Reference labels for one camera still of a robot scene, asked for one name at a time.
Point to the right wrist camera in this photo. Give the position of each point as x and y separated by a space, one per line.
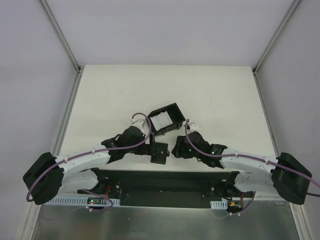
191 126

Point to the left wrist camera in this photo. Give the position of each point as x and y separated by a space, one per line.
141 124

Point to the left white cable duct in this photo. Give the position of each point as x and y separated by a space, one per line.
81 201

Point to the left aluminium frame post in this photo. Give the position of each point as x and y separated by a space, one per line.
59 34

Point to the right white cable duct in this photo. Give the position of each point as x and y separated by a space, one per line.
219 205

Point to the white cable duct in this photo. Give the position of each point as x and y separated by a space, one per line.
81 201
219 205

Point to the right aluminium frame post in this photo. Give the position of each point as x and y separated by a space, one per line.
277 34

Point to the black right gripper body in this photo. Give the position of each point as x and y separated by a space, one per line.
178 150

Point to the black leather card holder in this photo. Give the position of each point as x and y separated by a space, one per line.
162 154

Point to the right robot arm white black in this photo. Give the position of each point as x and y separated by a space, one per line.
282 175

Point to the black plastic card tray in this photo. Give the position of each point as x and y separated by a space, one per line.
175 114

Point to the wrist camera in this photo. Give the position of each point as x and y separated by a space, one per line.
141 124
191 126

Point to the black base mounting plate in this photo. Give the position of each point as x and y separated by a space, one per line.
166 189

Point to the aluminium frame post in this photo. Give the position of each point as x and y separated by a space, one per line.
59 34
277 34

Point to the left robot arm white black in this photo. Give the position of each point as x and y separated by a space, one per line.
50 175

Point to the white cards in tray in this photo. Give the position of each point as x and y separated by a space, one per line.
161 120

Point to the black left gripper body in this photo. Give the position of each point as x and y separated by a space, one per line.
153 147

